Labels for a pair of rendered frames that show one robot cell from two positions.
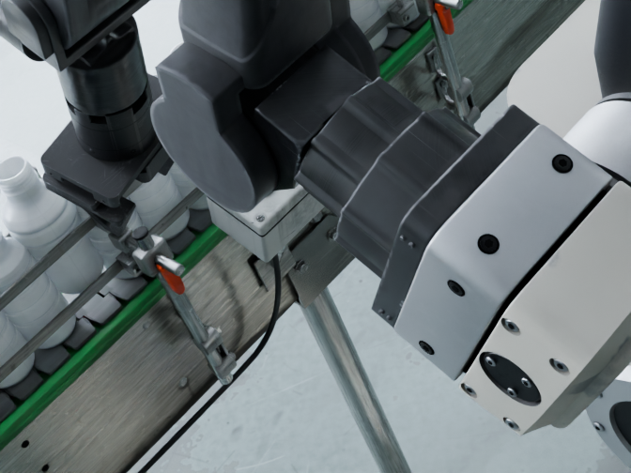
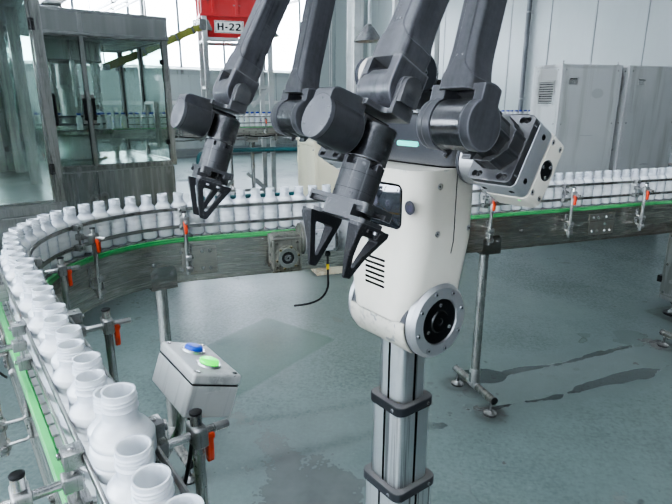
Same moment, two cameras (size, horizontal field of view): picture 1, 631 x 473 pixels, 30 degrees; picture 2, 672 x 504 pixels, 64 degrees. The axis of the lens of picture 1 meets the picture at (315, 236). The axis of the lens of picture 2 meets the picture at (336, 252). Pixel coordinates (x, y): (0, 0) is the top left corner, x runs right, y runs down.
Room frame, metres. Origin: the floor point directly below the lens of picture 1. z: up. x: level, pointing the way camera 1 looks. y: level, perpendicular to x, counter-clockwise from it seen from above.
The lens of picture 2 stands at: (0.81, 0.80, 1.50)
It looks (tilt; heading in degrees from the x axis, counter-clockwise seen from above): 16 degrees down; 263
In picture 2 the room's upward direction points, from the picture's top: straight up
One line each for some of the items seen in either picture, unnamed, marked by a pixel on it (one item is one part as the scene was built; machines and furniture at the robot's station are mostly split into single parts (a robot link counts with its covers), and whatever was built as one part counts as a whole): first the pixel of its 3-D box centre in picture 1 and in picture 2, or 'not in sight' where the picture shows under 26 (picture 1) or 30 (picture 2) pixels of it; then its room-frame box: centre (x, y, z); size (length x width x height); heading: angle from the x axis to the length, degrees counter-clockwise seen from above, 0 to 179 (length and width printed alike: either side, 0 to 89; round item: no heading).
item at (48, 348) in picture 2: not in sight; (62, 364); (1.16, -0.05, 1.08); 0.06 x 0.06 x 0.17
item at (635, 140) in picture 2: not in sight; (628, 148); (-3.48, -5.23, 0.96); 0.82 x 0.50 x 1.91; 12
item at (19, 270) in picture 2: not in sight; (29, 303); (1.34, -0.36, 1.08); 0.06 x 0.06 x 0.17
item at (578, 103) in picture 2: not in sight; (567, 150); (-2.60, -5.05, 0.96); 0.82 x 0.50 x 1.91; 12
